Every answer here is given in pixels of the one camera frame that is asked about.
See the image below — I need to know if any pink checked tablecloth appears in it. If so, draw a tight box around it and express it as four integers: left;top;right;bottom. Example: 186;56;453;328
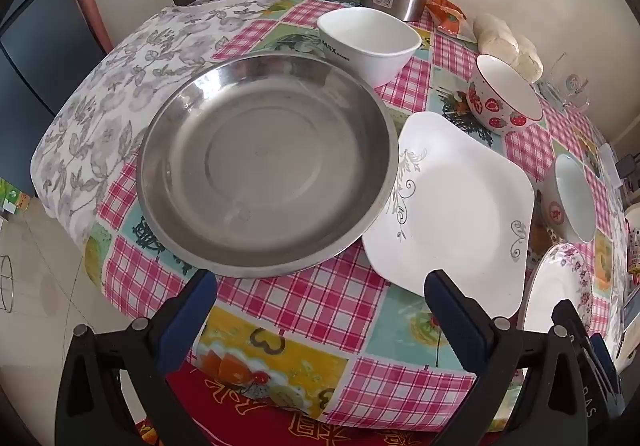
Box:
82;0;631;434

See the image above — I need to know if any pink floral plate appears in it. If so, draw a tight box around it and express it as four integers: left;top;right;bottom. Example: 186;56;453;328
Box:
521;242;593;334

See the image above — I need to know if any white power strip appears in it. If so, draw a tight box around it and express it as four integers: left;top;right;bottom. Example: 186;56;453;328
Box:
597;143;623;187

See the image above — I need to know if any metal wire stand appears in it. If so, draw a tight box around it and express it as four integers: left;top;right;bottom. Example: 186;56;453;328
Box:
0;253;13;314

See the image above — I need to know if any bag of steamed buns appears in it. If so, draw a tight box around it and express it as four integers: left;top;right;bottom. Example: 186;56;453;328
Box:
472;14;544;82

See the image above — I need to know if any white square plate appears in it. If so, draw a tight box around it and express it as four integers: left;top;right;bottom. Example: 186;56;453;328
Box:
361;111;536;319

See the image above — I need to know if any green box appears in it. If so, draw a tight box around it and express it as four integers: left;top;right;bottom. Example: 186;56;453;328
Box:
0;179;31;214

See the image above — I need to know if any white square bowl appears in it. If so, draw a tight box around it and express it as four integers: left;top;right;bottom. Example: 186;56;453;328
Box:
316;8;423;88

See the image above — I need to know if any glass mug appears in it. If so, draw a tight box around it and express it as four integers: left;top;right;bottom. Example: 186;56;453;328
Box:
542;51;591;112

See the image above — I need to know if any strawberry print bowl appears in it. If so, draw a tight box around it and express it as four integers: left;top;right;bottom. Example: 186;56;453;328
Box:
466;54;544;130

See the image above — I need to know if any orange snack packet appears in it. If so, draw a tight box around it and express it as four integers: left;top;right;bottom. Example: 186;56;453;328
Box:
425;0;473;42

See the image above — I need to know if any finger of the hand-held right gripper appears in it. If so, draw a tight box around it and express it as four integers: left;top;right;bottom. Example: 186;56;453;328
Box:
589;333;620;397
551;299;596;367

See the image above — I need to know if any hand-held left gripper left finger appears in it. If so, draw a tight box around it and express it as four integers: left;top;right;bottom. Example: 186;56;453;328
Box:
55;269;218;446

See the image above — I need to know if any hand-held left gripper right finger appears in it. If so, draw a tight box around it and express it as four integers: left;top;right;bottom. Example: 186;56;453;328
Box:
424;269;591;446

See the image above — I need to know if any dark blue cabinet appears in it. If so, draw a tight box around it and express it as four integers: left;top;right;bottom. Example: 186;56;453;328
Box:
0;0;108;187

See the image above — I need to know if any grey floral cloth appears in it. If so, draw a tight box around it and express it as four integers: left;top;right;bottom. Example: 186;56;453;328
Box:
31;1;281;247

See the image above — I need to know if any red cloth with gold print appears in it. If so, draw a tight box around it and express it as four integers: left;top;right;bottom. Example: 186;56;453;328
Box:
132;361;501;446

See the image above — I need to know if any pink board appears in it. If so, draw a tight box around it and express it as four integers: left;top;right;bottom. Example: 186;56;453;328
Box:
67;0;113;54

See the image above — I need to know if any stainless steel plate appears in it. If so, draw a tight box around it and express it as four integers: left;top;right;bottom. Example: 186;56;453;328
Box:
135;51;401;279

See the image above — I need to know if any pale round bowl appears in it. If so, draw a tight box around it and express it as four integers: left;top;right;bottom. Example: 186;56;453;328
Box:
541;153;598;244

